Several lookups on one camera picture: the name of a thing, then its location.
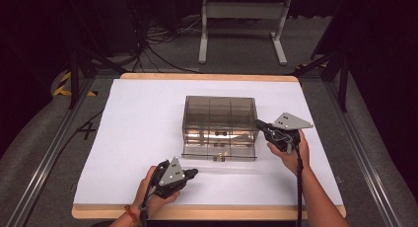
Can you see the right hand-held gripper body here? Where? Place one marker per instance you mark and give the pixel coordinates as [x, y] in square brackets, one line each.
[284, 135]

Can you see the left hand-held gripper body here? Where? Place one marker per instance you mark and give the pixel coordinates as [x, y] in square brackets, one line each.
[171, 177]

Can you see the smoky clear drawer box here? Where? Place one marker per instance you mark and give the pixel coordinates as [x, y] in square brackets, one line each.
[218, 121]

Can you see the person's right hand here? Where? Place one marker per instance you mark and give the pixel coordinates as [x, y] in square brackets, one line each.
[294, 156]

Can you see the person's left hand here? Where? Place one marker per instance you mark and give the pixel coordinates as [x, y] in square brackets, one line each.
[149, 195]

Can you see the white table cover sheet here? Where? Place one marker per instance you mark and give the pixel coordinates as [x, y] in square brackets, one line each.
[138, 138]

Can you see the black metal stand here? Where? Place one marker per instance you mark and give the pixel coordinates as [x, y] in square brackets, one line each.
[75, 72]
[341, 75]

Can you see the aluminium floor rail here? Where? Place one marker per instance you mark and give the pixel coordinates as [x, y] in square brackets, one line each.
[49, 154]
[361, 154]

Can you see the white metal table frame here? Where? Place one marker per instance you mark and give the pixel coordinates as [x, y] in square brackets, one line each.
[243, 10]

